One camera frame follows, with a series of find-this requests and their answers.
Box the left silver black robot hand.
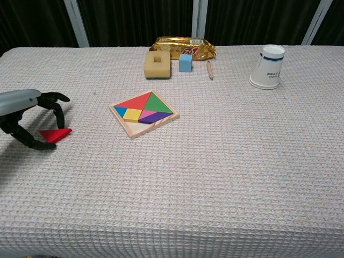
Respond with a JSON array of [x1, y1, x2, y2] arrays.
[[0, 89, 71, 151]]

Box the small blue triangle tangram piece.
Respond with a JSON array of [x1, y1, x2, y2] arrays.
[[113, 106, 128, 119]]

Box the yellow square tangram piece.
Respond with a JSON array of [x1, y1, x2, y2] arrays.
[[123, 108, 142, 123]]

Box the large red triangle tangram piece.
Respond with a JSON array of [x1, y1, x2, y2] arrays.
[[113, 91, 152, 111]]

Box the small pink triangle tangram piece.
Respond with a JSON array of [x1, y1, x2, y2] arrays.
[[139, 109, 159, 122]]

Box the large green triangle tangram piece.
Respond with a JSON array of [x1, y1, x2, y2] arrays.
[[144, 91, 173, 114]]

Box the purple block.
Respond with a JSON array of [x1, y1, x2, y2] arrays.
[[138, 111, 173, 125]]

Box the dark pleated curtain panel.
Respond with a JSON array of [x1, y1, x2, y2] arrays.
[[76, 0, 195, 48], [204, 0, 323, 46], [311, 0, 344, 46], [0, 0, 78, 59]]

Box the tan wooden block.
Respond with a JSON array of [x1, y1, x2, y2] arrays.
[[144, 51, 172, 80]]

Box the gold foil snack packet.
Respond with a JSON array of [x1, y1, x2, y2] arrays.
[[149, 37, 217, 61]]

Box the light blue foam cube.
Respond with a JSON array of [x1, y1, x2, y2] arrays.
[[178, 54, 193, 73]]

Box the upturned white paper cup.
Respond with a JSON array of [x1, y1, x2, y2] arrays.
[[248, 44, 286, 90]]

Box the aluminium partition post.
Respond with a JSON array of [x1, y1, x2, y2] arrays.
[[191, 0, 208, 45], [300, 0, 334, 46], [63, 0, 91, 48]]

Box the colourful tangram puzzle tray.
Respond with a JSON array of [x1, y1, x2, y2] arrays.
[[109, 89, 180, 140]]

